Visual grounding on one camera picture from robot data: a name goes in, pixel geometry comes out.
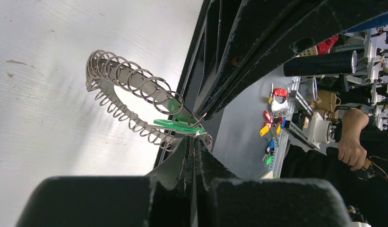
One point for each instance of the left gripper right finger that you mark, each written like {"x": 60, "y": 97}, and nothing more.
{"x": 224, "y": 200}

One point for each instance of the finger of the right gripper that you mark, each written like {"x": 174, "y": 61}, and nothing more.
{"x": 327, "y": 18}
{"x": 244, "y": 40}

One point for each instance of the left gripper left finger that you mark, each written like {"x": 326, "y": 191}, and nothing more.
{"x": 159, "y": 199}

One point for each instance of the green plastic key tag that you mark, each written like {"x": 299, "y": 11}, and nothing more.
{"x": 184, "y": 121}

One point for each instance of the metal disc with key rings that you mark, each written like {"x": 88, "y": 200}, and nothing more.
{"x": 127, "y": 91}

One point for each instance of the person forearm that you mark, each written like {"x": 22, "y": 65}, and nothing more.
{"x": 350, "y": 150}

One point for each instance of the black cylinder bottle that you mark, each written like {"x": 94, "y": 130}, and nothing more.
{"x": 331, "y": 63}

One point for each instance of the metal tray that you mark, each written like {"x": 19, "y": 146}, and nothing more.
{"x": 238, "y": 145}

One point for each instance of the pile of coloured key tags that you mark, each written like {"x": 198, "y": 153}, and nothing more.
{"x": 275, "y": 118}

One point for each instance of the white motor device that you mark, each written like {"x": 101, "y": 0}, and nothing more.
{"x": 320, "y": 131}

